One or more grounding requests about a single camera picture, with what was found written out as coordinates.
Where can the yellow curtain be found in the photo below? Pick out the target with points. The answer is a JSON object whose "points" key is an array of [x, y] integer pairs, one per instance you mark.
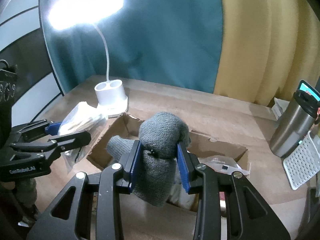
{"points": [[268, 47]]}

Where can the white perforated plastic basket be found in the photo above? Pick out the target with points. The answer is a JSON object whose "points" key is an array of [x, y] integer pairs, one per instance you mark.
{"points": [[303, 163]]}

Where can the grey knit sock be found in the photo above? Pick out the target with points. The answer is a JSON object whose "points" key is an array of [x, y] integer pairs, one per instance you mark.
{"points": [[159, 136]]}

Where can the clear snack zip bag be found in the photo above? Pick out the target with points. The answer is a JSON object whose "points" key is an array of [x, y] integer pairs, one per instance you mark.
{"points": [[223, 164]]}

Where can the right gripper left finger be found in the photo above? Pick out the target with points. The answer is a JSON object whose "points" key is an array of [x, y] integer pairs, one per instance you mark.
{"points": [[69, 214]]}

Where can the cotton swab bag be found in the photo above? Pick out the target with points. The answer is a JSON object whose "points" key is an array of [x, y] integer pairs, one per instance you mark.
{"points": [[82, 117]]}

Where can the stainless steel tumbler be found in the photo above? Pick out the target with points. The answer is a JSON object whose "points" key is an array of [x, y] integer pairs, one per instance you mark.
{"points": [[294, 124]]}

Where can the white desk lamp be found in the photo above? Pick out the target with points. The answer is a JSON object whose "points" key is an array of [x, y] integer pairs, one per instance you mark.
{"points": [[77, 47]]}

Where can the brown cardboard box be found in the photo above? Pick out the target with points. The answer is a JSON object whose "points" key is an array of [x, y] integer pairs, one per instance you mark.
{"points": [[120, 136]]}

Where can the teal curtain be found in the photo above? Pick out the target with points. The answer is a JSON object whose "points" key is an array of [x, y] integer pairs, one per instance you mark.
{"points": [[172, 42]]}

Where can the smartphone with lit screen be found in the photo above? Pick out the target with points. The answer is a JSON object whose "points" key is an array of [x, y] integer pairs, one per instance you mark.
{"points": [[306, 87]]}

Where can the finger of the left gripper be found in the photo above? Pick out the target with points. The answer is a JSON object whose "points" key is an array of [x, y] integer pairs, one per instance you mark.
{"points": [[55, 146], [37, 129]]}

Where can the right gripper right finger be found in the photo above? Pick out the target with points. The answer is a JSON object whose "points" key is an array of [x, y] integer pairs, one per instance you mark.
{"points": [[248, 215]]}

